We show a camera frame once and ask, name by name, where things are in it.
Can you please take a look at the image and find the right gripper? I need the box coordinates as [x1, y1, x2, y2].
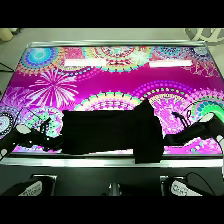
[162, 132, 183, 146]

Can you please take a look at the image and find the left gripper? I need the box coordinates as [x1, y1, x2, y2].
[42, 133, 64, 153]

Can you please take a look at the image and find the black garment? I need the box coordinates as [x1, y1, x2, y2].
[60, 98, 165, 165]

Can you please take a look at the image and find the silver frame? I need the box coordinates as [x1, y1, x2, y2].
[0, 39, 224, 197]

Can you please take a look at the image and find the black cable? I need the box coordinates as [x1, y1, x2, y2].
[185, 171, 218, 197]

